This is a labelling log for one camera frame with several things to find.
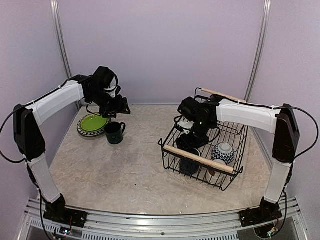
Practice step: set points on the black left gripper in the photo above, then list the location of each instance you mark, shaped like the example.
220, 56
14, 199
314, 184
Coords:
119, 107

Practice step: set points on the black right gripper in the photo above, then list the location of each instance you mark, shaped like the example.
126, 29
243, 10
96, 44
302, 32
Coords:
182, 139

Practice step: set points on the dark green mug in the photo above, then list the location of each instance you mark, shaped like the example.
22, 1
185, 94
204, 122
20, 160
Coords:
114, 132

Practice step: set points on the dark blue mug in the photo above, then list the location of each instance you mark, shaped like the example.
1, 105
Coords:
186, 167

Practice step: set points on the black white striped plate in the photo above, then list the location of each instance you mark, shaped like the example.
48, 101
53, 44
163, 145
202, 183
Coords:
90, 134

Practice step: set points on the blue white patterned bowl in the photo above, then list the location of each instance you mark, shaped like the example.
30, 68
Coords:
224, 152

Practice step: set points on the green leaf shaped plate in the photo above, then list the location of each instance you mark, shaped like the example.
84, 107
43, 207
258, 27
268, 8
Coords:
92, 123

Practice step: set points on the yellow woven pattern plate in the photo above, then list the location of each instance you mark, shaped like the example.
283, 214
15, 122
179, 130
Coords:
92, 125

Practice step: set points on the white cup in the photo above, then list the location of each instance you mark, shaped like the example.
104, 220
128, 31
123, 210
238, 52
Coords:
213, 177

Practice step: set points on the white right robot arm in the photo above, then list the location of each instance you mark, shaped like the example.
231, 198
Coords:
277, 121

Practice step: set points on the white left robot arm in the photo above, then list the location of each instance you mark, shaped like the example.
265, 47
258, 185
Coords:
27, 120

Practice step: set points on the wooden rack handle near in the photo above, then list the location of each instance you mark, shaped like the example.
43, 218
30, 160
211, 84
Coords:
199, 159

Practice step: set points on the wooden rack handle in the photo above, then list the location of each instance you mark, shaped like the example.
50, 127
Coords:
199, 159
231, 98

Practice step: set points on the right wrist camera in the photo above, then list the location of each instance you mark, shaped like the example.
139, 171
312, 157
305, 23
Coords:
187, 115

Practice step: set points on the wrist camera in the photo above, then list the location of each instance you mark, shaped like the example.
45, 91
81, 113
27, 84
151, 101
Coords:
187, 115
108, 81

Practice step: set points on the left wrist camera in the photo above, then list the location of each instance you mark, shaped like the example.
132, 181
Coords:
108, 81

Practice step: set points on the black wire dish rack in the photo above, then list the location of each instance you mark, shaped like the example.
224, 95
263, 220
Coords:
234, 134

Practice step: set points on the wooden rack handle far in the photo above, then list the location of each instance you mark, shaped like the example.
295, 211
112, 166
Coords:
231, 98

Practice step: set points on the aluminium front rail frame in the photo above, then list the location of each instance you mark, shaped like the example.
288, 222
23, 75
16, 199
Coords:
103, 225

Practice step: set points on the left aluminium corner post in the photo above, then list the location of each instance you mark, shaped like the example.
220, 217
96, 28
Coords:
55, 11

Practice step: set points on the aluminium corner post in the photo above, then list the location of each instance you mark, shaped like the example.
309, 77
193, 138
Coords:
259, 48
55, 11

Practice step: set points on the right aluminium corner post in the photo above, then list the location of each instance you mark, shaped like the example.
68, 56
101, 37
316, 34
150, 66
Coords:
259, 48

